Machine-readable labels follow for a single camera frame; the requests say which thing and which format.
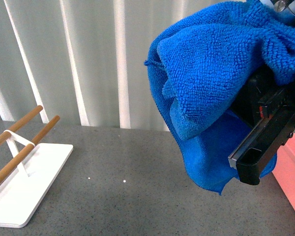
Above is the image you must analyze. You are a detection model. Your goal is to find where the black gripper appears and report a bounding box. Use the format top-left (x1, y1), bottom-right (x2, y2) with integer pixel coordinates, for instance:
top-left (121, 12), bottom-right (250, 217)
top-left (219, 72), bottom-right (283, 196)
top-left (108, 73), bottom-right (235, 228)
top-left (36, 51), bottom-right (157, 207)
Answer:
top-left (228, 65), bottom-right (295, 185)

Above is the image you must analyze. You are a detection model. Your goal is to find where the blue microfiber cloth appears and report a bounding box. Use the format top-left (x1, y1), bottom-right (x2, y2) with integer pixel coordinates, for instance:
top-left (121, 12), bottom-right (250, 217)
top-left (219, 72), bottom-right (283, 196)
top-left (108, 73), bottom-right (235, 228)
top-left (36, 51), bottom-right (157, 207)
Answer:
top-left (145, 0), bottom-right (295, 193)

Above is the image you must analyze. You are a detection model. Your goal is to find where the pink plastic box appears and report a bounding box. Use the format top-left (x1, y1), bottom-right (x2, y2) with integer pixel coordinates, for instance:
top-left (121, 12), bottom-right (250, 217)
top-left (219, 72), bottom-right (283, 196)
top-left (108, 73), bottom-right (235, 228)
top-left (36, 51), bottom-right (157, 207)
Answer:
top-left (272, 134), bottom-right (295, 210)

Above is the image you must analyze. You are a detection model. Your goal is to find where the white pleated curtain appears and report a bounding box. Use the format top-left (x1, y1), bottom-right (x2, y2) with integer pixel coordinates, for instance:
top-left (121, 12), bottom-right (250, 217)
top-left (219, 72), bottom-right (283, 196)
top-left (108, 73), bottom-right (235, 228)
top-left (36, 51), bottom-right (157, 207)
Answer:
top-left (0, 0), bottom-right (246, 132)

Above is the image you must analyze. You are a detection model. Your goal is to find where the white towel rack stand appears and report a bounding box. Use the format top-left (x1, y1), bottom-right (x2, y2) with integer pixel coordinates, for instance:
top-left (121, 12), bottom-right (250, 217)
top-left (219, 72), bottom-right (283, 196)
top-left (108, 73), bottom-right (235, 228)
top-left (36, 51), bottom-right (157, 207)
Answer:
top-left (0, 143), bottom-right (73, 228)

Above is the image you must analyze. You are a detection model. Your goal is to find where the wooden rack rod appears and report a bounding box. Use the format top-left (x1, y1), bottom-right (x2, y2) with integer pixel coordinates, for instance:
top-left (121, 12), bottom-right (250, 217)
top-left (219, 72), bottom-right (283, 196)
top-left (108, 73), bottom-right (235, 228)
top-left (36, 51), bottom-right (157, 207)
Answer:
top-left (0, 105), bottom-right (43, 145)
top-left (0, 116), bottom-right (60, 185)

